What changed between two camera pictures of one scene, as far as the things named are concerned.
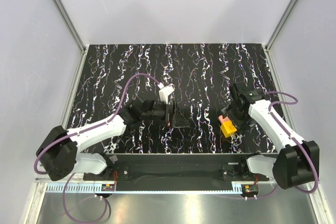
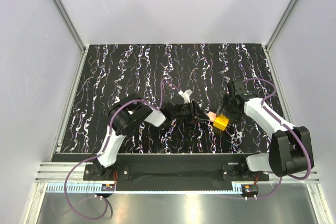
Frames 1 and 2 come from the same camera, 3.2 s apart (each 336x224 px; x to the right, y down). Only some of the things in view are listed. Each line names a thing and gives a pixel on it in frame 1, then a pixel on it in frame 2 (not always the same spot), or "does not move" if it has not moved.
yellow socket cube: (228, 128) to (221, 122)
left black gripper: (175, 118) to (196, 115)
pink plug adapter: (221, 119) to (212, 116)
